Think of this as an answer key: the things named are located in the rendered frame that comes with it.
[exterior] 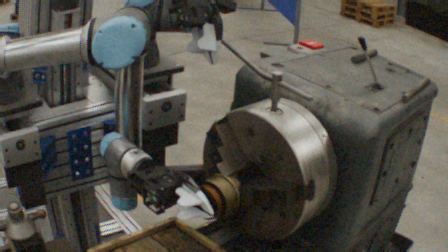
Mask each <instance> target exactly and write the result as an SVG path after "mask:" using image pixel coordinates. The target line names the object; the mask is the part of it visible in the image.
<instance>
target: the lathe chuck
mask: <svg viewBox="0 0 448 252"><path fill-rule="evenodd" d="M271 105H272V101H260V102H256V103H253V104H250V105H247V106H244V107H241V108H238V109H234V110H231V111H228V112H226V113H225V116H226V118H227V120H228V122H229V124H230V126H231V128H232V130H233V132H234V134H236V136H237V139H238V141H239V143H240V145H241V147H242V149H243V151H244V153H245V155H246V157H247V160H248V161H252V162H253V163H251V164H250V165H249V166H247V167H246V169H244V170H242V171H240V172H237V173H235V174H232V175H230V176H228V177H233V178H235V179H236V180H238V181H239V183H240V184H241V186H242V185H243V184H244V183H246V182H247V183H249V182H251V181H252V180H253V179H255V178H257V177H259V176H263V175H265V176H266V177H270V178H274V179H278V180H282V181H285V182H286V181H288V182H292V183H296V184H300V185H307V184H309V180H310V179H311V180H312V182H313V185H312V197H311V200H305V201H300V200H299V201H297V202H295V203H294V204H292V205H290V206H289V207H287V208H286V207H282V206H277V205H274V204H269V205H267V206H265V207H262V206H259V205H257V206H256V205H252V206H250V207H248V208H247V209H246V211H245V213H244V215H243V218H242V220H241V221H240V224H239V226H238V228H237V229H239V230H240V231H242V232H243V233H244V234H246V235H248V236H250V237H252V238H254V239H255V238H256V239H259V240H263V241H268V240H269V241H274V240H280V239H282V238H284V237H286V236H288V235H289V234H291V233H292V232H294V231H295V230H297V229H298V228H300V226H302V225H303V224H304V223H305V224H306V223H307V222H309V221H310V220H312V219H314V218H315V217H316V216H317V214H318V213H319V211H320V210H321V208H322V206H323V204H324V202H325V200H326V199H327V196H328V190H329V179H330V174H329V168H328V165H329V163H328V160H327V156H326V155H325V150H324V147H323V145H322V143H321V141H320V138H319V136H318V135H317V133H316V132H315V131H314V129H313V128H312V127H311V126H310V123H309V122H308V121H307V120H306V119H305V118H304V117H302V116H301V115H300V114H299V113H297V112H296V111H294V110H293V109H291V108H289V107H288V106H286V104H283V103H280V102H278V109H279V110H280V111H281V112H282V113H281V114H278V115H276V114H271V113H269V111H267V109H268V108H271ZM213 151H214V149H213V148H212V147H211V144H210V142H209V140H208V138H207V135H206V138H205V142H204V147H203V165H204V167H205V170H206V181H207V180H210V179H211V177H210V174H208V172H207V170H208V169H210V168H212V167H214V166H213V163H212V162H211V161H210V159H209V157H208V155H207V154H209V153H210V152H213Z"/></svg>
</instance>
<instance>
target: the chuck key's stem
mask: <svg viewBox="0 0 448 252"><path fill-rule="evenodd" d="M282 79H283V73H282V72H281V71H274V72H273V73H272V81H271V90H270V98H269V99H271V101H272V105H271V111H272V113H277V112H278V102H279V101H280V100H281V99H280V94H281V87H280V86H278V82H279V81H282Z"/></svg>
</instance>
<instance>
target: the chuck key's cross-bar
mask: <svg viewBox="0 0 448 252"><path fill-rule="evenodd" d="M221 43H222V44H223V45H224V46H225V47H226V48H228V49H229V50H230V51H231V52H232V53H233V54H234V55H235V56H237V57H238V58H239V59H240V60H241V61H243V62H244V63H246V64H247V65H248V66H249V67H250V68H251V69H252V70H253V71H254V72H255V73H256V74H258V75H259V76H260V77H261V78H263V79H265V80H267V81H269V82H271V81H272V76H270V75H268V74H266V73H264V72H263V71H261V70H260V69H259V68H258V67H257V66H256V65H255V64H253V63H252V62H251V61H250V60H248V59H247V58H246V57H245V56H243V55H242V54H241V53H240V52H239V51H238V50H237V49H235V48H234V47H233V46H232V45H231V44H230V43H229V42H228V41H226V40H224V39H223V40H221ZM278 86H280V87H282V88H284V89H286V90H288V91H290V92H292V93H293V94H294V95H297V96H299V97H301V98H303V99H305V100H306V101H308V102H311V101H312V96H310V95H308V94H306V93H303V92H302V91H300V90H298V89H296V88H294V87H293V86H291V85H289V84H287V83H285V82H283V81H279V82H278Z"/></svg>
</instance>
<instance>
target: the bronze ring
mask: <svg viewBox="0 0 448 252"><path fill-rule="evenodd" d="M240 186H241V184H240V183H239V181H238V180H236V179H235V178H233V177H227V176H225V175H223V174H216V175H214V176H212V177H211V179H210V180H207V181H205V182H203V183H202V184H201V185H200V186H198V187H199V188H200V191H202V192H203V193H204V194H205V196H206V198H207V199H208V201H209V203H210V205H211V207H212V209H213V212H214V214H213V215H214V217H212V218H208V219H204V220H212V219H215V218H220V217H223V216H225V215H226V214H233V213H235V212H236V211H238V210H239V208H240V194H239V192H238V190H237V187H240Z"/></svg>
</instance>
